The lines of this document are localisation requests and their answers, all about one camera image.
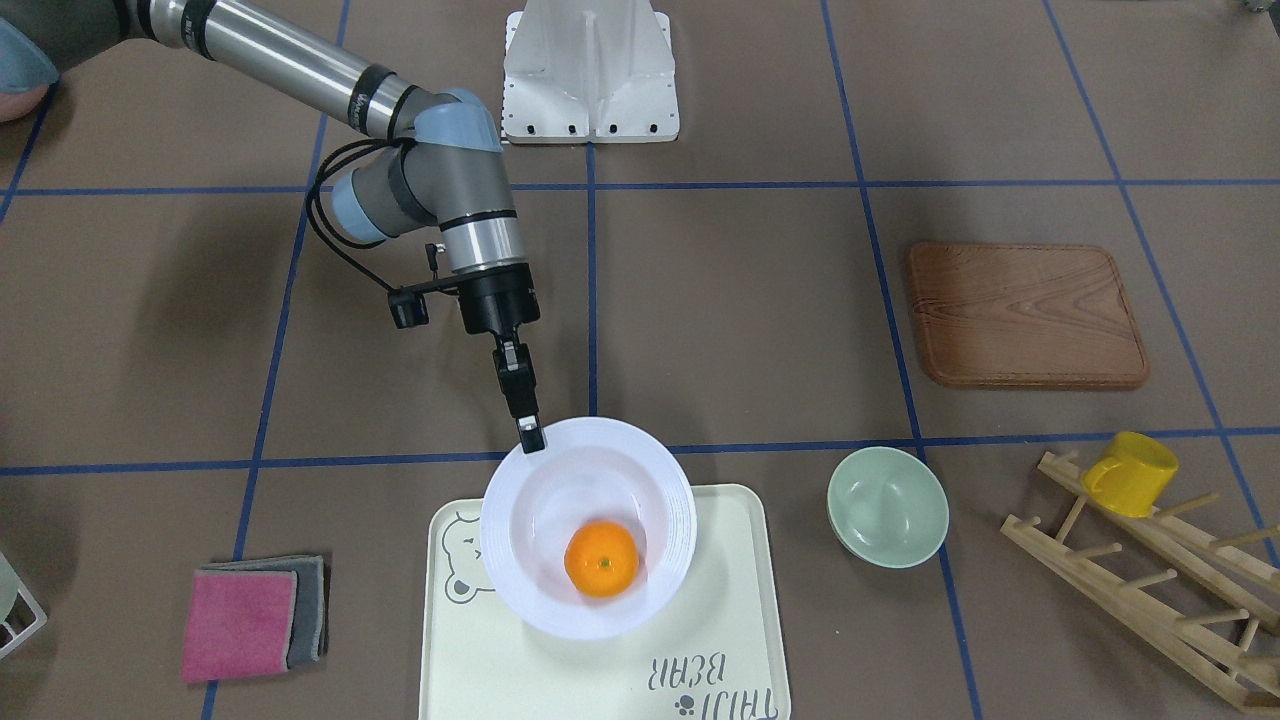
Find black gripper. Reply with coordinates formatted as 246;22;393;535
456;264;547;455

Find white plate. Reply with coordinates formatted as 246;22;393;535
480;416;698;641

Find orange fruit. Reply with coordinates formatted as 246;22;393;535
563;520;640;598

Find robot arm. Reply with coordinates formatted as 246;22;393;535
3;1;547;454

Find cream bear tray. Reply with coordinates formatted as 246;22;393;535
419;484;791;719

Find pink and grey cloth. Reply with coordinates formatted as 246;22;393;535
180;555;326;684

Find green bowl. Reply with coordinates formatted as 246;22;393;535
826;446;950;569

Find wooden cutting board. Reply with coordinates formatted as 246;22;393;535
905;241;1151;391

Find white cup rack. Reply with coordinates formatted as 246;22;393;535
1;553;49;659

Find pink bowl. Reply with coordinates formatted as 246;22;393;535
0;85;51;124

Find yellow mug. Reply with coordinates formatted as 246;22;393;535
1080;430;1180;518

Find wooden mug rack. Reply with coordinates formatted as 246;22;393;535
1000;451;1279;719

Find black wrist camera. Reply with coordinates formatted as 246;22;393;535
387;288;430;329

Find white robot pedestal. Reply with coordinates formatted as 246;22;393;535
500;1;681;145

